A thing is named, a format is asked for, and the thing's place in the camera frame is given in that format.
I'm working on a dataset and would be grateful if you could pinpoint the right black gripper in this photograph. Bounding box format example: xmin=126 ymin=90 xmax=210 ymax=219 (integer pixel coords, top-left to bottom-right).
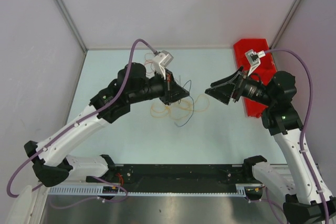
xmin=205 ymin=66 xmax=275 ymax=107

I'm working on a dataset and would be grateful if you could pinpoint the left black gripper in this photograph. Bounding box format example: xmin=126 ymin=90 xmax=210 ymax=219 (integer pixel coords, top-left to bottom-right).
xmin=128 ymin=69 xmax=190 ymax=105

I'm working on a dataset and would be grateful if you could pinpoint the blue wire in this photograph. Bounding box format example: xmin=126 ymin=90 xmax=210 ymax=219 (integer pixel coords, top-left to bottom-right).
xmin=174 ymin=74 xmax=195 ymax=127

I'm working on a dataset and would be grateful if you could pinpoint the orange yellow wire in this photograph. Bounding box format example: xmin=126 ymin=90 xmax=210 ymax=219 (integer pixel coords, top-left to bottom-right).
xmin=150 ymin=94 xmax=210 ymax=121

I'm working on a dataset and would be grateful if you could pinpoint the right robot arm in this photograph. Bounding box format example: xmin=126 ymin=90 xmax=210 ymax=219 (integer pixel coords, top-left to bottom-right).
xmin=205 ymin=68 xmax=335 ymax=223

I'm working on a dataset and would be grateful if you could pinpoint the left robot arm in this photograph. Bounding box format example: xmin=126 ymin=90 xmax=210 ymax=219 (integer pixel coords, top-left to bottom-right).
xmin=24 ymin=62 xmax=190 ymax=187

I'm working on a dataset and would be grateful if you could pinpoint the red compartment bin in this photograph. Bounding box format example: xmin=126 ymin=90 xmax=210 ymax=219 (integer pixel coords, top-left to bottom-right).
xmin=233 ymin=38 xmax=277 ymax=118

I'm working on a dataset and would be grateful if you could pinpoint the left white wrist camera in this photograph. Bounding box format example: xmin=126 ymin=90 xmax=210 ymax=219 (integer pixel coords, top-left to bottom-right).
xmin=152 ymin=50 xmax=174 ymax=80

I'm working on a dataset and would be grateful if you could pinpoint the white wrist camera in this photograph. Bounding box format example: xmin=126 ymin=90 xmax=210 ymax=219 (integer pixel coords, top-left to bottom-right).
xmin=152 ymin=50 xmax=174 ymax=80
xmin=245 ymin=49 xmax=266 ymax=76

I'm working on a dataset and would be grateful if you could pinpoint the red orange wire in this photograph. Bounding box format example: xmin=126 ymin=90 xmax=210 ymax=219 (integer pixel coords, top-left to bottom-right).
xmin=143 ymin=52 xmax=158 ymax=75

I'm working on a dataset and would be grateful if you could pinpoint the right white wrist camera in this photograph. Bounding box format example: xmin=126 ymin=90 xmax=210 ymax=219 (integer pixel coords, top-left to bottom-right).
xmin=245 ymin=49 xmax=266 ymax=76

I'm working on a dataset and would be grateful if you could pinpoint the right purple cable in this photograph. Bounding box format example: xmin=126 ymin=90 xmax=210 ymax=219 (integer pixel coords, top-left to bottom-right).
xmin=265 ymin=48 xmax=334 ymax=224

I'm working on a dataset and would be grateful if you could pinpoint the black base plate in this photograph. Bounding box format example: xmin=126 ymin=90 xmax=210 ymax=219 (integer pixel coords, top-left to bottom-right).
xmin=86 ymin=163 xmax=274 ymax=194

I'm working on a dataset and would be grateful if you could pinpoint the grey slotted cable duct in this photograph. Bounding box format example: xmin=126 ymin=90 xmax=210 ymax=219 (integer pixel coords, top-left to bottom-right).
xmin=48 ymin=184 xmax=266 ymax=197

